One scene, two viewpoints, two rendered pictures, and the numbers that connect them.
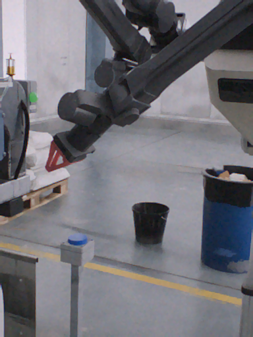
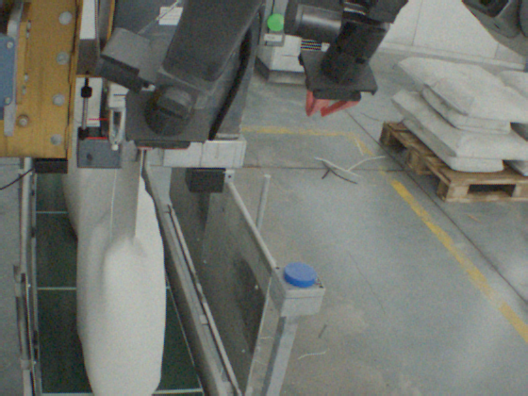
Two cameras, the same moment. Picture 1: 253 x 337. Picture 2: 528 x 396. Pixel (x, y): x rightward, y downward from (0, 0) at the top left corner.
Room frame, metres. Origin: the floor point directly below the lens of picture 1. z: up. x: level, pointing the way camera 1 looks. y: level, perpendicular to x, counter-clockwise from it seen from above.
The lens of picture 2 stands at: (0.59, -0.50, 1.52)
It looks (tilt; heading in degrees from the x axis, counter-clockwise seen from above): 28 degrees down; 44
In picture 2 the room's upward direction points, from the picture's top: 11 degrees clockwise
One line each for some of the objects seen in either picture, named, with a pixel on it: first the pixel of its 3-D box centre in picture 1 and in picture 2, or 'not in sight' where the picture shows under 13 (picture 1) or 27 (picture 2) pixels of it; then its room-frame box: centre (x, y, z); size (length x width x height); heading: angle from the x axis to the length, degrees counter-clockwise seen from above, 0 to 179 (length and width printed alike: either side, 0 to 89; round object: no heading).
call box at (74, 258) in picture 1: (77, 250); (295, 290); (1.40, 0.14, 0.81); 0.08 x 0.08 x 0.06; 66
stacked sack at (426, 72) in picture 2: not in sight; (453, 75); (4.14, 1.49, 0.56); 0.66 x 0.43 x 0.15; 153
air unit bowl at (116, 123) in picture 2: not in sight; (116, 124); (1.10, 0.34, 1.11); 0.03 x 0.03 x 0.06
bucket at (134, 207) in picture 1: (149, 223); not in sight; (3.55, -0.20, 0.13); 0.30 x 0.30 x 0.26
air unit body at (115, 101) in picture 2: not in sight; (121, 103); (1.11, 0.34, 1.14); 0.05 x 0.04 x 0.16; 156
